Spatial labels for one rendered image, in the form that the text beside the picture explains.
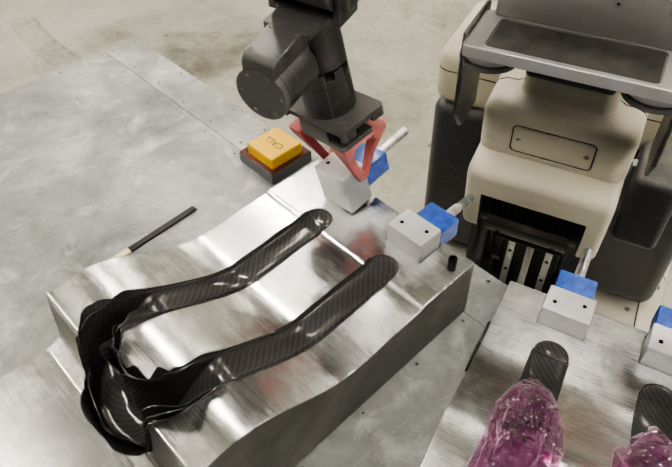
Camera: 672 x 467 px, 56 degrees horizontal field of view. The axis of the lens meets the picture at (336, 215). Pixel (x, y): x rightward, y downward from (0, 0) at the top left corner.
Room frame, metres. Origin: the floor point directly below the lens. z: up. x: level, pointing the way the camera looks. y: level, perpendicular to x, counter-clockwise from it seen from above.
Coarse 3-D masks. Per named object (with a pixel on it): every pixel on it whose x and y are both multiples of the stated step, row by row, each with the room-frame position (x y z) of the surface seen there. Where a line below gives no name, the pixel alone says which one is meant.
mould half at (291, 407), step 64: (320, 192) 0.58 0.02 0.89; (128, 256) 0.46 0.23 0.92; (192, 256) 0.48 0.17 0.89; (320, 256) 0.48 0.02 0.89; (448, 256) 0.47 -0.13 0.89; (64, 320) 0.37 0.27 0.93; (192, 320) 0.37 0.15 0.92; (256, 320) 0.39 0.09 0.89; (384, 320) 0.39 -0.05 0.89; (448, 320) 0.44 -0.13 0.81; (0, 384) 0.34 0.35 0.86; (64, 384) 0.34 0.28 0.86; (256, 384) 0.30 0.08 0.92; (320, 384) 0.31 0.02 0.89; (0, 448) 0.27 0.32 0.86; (64, 448) 0.27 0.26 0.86; (192, 448) 0.23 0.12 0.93; (256, 448) 0.25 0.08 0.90
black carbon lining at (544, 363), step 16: (544, 352) 0.37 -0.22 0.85; (560, 352) 0.36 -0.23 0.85; (528, 368) 0.35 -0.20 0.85; (544, 368) 0.35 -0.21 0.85; (560, 368) 0.35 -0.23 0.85; (544, 384) 0.33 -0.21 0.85; (560, 384) 0.33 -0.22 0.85; (656, 384) 0.32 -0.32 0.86; (640, 400) 0.31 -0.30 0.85; (656, 400) 0.31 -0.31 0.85; (640, 416) 0.29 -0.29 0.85; (656, 416) 0.29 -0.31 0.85; (640, 432) 0.27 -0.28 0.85
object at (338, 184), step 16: (400, 128) 0.65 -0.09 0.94; (384, 144) 0.62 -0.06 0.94; (336, 160) 0.58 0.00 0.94; (384, 160) 0.59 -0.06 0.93; (320, 176) 0.57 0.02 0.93; (336, 176) 0.55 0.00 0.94; (352, 176) 0.55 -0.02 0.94; (368, 176) 0.57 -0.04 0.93; (336, 192) 0.56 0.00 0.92; (352, 192) 0.55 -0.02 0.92; (368, 192) 0.56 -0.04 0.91; (352, 208) 0.54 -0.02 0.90
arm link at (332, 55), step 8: (320, 32) 0.55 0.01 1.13; (328, 32) 0.56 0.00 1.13; (336, 32) 0.56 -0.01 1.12; (312, 40) 0.55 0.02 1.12; (320, 40) 0.55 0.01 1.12; (328, 40) 0.55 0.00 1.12; (336, 40) 0.56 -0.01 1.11; (312, 48) 0.55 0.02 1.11; (320, 48) 0.55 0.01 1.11; (328, 48) 0.55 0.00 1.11; (336, 48) 0.56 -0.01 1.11; (344, 48) 0.57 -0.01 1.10; (320, 56) 0.55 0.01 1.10; (328, 56) 0.55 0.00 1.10; (336, 56) 0.56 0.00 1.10; (344, 56) 0.57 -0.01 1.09; (320, 64) 0.55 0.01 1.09; (328, 64) 0.55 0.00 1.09; (336, 64) 0.56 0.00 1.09; (320, 72) 0.55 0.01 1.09; (328, 72) 0.56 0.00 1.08
